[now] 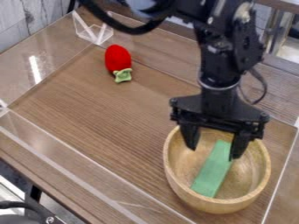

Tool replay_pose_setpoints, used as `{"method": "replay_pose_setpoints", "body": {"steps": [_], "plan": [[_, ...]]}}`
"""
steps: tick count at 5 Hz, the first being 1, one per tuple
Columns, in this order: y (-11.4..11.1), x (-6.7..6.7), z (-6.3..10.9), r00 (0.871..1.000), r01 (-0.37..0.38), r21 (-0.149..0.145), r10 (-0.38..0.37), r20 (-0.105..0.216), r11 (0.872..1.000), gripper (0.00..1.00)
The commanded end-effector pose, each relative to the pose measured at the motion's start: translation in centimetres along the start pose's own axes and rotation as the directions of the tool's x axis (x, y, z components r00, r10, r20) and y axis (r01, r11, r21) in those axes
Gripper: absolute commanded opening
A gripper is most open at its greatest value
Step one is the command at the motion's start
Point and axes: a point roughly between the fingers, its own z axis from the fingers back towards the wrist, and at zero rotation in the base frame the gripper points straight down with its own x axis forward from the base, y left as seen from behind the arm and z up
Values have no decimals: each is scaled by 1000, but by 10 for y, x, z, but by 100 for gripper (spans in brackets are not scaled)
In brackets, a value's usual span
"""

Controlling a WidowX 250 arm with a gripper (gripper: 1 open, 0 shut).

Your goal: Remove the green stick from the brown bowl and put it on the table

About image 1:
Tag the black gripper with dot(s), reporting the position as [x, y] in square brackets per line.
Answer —
[219, 110]

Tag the green stick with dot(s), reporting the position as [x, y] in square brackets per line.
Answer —
[213, 170]

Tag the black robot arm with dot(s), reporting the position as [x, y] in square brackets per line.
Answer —
[231, 50]

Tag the brown wooden bowl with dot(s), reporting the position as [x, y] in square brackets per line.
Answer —
[244, 182]

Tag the metal table leg background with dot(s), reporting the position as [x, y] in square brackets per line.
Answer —
[276, 29]

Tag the red plush strawberry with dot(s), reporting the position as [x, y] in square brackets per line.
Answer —
[119, 63]

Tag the clear acrylic corner bracket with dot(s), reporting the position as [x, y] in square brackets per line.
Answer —
[96, 34]

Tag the clear acrylic tray wall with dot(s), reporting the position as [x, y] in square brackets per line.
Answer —
[99, 196]

